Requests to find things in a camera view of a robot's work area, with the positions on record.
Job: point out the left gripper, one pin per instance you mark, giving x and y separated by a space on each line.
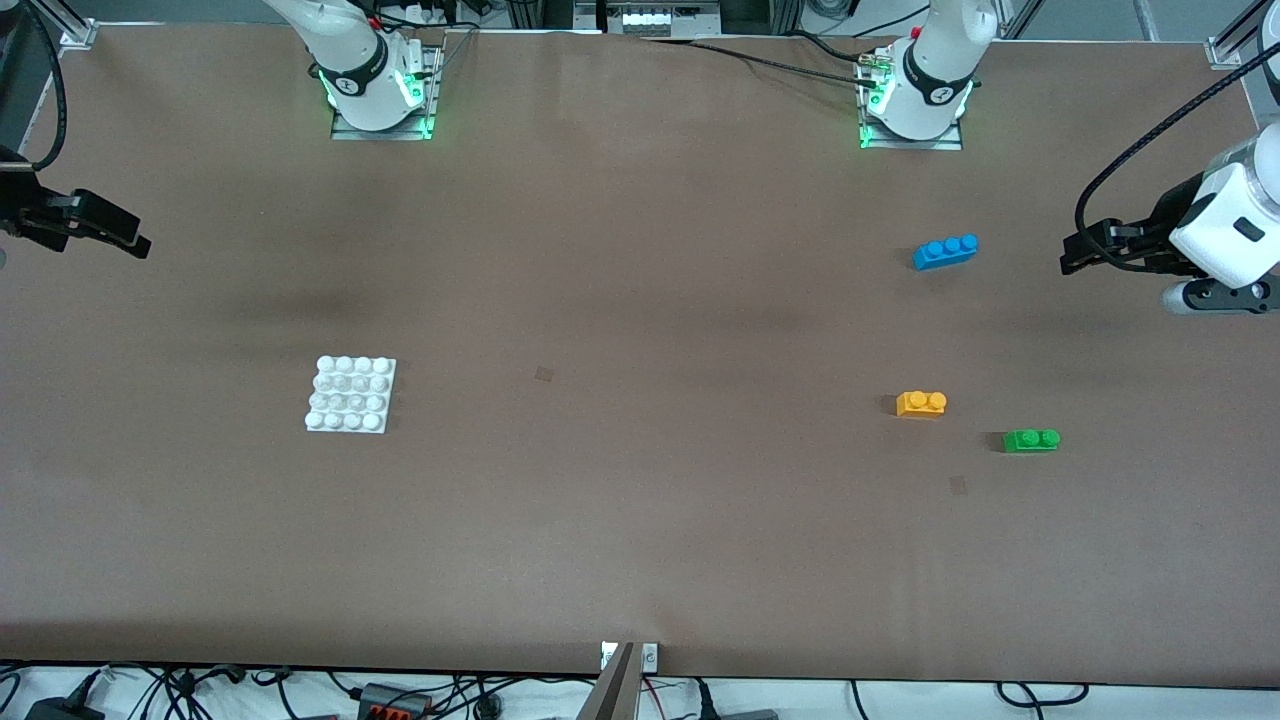
1163 232

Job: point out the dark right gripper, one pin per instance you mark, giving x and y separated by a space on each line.
22 217

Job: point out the yellow two-stud block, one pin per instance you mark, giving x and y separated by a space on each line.
920 404

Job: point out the white studded base plate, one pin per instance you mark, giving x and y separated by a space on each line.
350 395

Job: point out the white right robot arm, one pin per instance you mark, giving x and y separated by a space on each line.
355 60

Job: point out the blue three-stud block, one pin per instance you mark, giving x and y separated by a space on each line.
945 252

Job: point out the green two-stud block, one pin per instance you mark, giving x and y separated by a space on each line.
1030 440

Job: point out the black power adapter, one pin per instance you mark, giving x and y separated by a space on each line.
65 710

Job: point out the white power strip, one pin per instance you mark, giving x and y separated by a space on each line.
640 20

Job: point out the black orange connector box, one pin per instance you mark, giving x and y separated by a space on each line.
392 702

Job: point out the aluminium frame corner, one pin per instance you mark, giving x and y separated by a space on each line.
75 30
1235 45

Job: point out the small white table bracket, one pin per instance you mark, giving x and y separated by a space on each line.
650 656

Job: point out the grey camera support beam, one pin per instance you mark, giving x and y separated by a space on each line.
612 690

